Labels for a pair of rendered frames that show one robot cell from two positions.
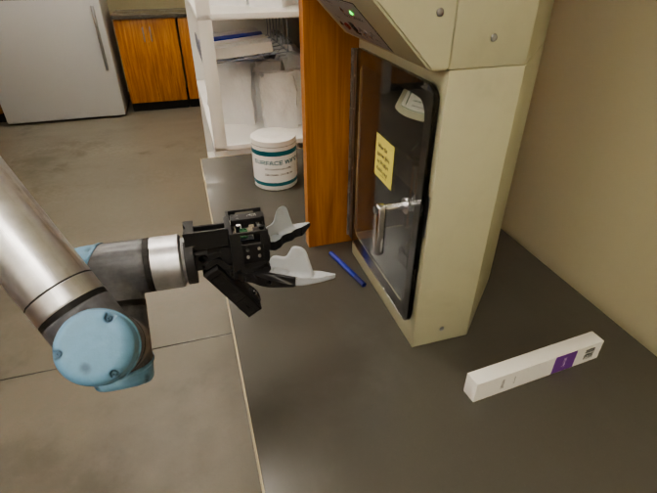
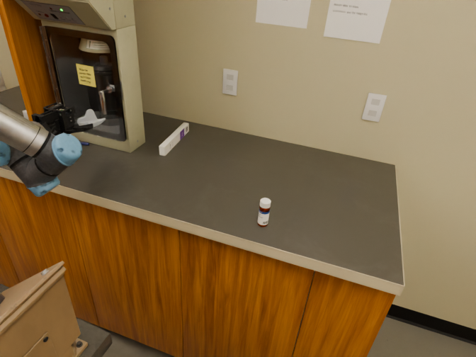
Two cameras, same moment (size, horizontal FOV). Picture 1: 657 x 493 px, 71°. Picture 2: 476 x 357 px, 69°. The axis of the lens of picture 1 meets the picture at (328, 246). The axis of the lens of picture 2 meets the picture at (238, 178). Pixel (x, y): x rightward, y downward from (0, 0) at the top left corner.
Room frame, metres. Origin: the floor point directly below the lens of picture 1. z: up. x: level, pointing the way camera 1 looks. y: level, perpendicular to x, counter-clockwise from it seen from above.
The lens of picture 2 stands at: (-0.46, 0.62, 1.64)
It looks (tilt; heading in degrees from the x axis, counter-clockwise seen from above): 33 degrees down; 304
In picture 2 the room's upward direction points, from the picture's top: 4 degrees clockwise
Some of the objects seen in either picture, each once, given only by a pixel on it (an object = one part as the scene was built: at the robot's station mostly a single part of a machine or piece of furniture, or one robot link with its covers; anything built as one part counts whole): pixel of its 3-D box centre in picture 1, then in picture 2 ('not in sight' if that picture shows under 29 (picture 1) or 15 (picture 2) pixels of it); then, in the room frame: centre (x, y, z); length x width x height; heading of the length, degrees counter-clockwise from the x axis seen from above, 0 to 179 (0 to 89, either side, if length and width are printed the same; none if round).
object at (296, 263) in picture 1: (300, 263); (91, 117); (0.52, 0.04, 1.17); 0.09 x 0.03 x 0.06; 70
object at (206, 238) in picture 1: (229, 248); (54, 122); (0.55, 0.14, 1.18); 0.12 x 0.08 x 0.09; 106
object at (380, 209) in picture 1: (388, 227); (105, 100); (0.63, -0.10, 1.17); 0.05 x 0.03 x 0.10; 107
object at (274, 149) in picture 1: (274, 158); not in sight; (1.29, 0.16, 1.02); 0.13 x 0.13 x 0.15
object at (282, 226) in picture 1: (284, 223); not in sight; (0.63, 0.07, 1.17); 0.09 x 0.03 x 0.06; 142
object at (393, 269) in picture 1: (381, 182); (86, 86); (0.74, -0.09, 1.19); 0.30 x 0.01 x 0.40; 17
